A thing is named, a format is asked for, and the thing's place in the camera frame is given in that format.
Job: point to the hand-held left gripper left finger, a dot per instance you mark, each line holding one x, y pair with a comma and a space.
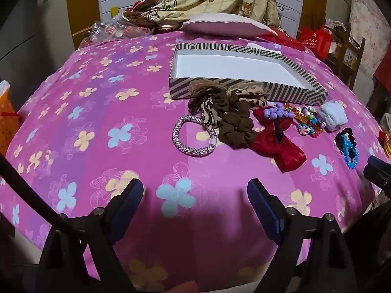
129, 203

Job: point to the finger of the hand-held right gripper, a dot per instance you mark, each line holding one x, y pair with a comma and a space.
378, 172

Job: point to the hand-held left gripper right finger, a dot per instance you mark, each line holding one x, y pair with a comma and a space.
264, 207

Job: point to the red bow hair clip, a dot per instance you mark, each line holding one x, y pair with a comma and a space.
267, 142

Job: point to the striped cardboard box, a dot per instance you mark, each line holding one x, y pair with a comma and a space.
183, 90

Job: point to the pink floral blanket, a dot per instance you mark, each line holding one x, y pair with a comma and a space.
100, 146

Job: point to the white fluffy scrunchie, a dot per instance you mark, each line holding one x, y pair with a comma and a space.
333, 116

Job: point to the brown scrunchie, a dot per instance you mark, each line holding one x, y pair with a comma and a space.
236, 125

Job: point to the wooden chair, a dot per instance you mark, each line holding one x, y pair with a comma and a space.
351, 52

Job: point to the leopard print straw hair bow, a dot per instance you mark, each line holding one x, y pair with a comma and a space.
204, 97

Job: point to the red shopping bag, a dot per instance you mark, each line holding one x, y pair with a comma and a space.
314, 41

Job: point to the orange bag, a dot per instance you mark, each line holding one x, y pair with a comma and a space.
7, 119

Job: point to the floral curtain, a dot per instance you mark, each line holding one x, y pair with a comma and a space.
366, 21

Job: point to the white folded cloth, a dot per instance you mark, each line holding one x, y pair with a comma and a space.
262, 46

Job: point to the red pillow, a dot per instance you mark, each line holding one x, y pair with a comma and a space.
281, 39

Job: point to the clear plastic bag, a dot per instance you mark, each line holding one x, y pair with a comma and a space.
113, 27

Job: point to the white pink pillow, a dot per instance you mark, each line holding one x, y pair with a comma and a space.
226, 26

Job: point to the grey refrigerator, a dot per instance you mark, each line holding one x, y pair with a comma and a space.
30, 30

